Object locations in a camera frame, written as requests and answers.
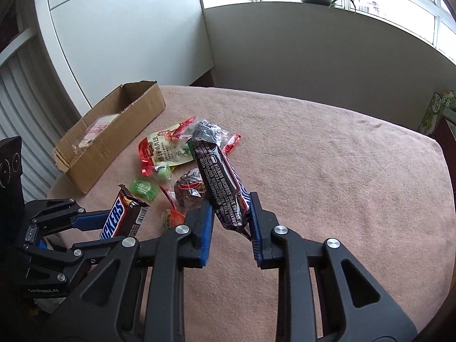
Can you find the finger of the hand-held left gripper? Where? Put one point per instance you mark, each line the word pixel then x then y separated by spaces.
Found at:
pixel 92 251
pixel 89 220

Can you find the green printed box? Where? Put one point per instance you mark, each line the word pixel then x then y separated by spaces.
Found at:
pixel 433 114

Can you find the red green snack packet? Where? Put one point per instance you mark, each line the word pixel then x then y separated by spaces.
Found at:
pixel 167 149

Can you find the clear red-edged dark snack packet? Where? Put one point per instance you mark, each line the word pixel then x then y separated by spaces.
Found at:
pixel 210 131

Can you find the pink tablecloth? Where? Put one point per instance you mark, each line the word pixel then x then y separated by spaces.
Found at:
pixel 338 171

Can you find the green candy packet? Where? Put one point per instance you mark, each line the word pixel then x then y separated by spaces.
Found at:
pixel 144 188

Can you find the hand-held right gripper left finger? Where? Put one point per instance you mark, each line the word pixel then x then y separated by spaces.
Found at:
pixel 208 235

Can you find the white cabinet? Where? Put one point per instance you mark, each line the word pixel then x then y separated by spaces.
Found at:
pixel 117 35

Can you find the yellow candy packet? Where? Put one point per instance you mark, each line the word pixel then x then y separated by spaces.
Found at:
pixel 172 218

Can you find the cardboard box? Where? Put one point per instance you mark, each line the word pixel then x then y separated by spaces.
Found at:
pixel 107 139

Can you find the brown chocolate bar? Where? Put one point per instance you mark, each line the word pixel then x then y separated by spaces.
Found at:
pixel 119 215
pixel 217 181

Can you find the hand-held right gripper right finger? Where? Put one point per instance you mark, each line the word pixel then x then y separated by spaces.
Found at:
pixel 254 235

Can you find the clear-wrapped brown snack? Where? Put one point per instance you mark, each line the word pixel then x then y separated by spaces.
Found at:
pixel 188 189

